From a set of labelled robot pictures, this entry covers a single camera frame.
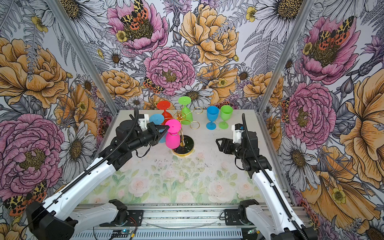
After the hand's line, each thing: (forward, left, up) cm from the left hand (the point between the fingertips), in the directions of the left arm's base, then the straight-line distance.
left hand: (170, 130), depth 70 cm
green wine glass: (+11, -7, -3) cm, 14 cm away
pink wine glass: (+2, 0, -9) cm, 9 cm away
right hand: (-2, -25, -10) cm, 27 cm away
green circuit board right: (-36, -38, -31) cm, 61 cm away
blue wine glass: (+27, -23, -16) cm, 39 cm away
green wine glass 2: (+27, -32, -16) cm, 45 cm away
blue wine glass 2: (+8, +7, -1) cm, 11 cm away
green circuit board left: (-35, +23, -32) cm, 52 cm away
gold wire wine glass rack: (+11, -6, -28) cm, 31 cm away
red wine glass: (+19, +5, -1) cm, 19 cm away
